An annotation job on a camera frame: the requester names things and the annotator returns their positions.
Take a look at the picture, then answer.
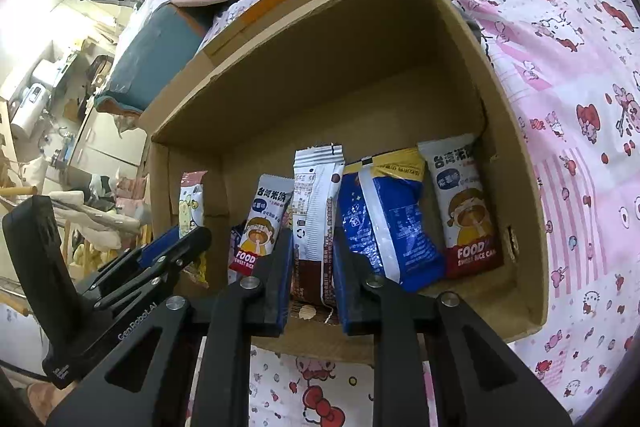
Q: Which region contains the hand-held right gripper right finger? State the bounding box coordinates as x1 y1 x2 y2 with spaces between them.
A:
333 228 574 427

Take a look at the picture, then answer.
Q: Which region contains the teal storage box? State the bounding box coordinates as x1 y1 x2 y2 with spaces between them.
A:
96 0 210 114

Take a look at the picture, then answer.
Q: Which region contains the yellow cartoon snack packet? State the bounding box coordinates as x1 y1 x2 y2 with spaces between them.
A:
177 170 210 289

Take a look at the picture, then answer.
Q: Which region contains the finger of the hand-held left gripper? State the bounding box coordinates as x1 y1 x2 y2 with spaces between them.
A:
92 226 213 311
92 226 182 294

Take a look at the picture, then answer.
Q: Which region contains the white cabinet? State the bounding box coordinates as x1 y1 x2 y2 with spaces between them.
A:
66 107 149 188

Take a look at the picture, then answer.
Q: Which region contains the red white rice cake packet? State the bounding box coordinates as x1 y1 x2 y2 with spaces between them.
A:
417 133 505 281
229 173 294 280

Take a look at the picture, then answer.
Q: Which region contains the pink cartoon printed bedsheet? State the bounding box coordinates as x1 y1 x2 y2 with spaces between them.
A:
207 0 640 427

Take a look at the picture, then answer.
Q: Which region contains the small red snack packet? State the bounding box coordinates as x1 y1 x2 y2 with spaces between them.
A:
226 225 248 286

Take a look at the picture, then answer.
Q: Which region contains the blue foil snack packet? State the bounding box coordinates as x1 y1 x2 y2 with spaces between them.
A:
339 147 447 294

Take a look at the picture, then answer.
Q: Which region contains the cardboard box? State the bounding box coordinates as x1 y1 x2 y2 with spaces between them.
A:
137 0 550 365

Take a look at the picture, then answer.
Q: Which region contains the white brown long snack packet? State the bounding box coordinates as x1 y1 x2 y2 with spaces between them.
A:
291 143 347 324

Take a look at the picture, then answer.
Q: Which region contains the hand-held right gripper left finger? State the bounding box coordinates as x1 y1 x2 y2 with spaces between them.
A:
45 228 294 427

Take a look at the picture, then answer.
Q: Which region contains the white kitchen appliance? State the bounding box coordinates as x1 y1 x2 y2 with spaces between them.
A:
10 81 52 138

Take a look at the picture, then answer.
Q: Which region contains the cream cloth pile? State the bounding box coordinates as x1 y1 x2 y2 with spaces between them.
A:
49 188 143 239

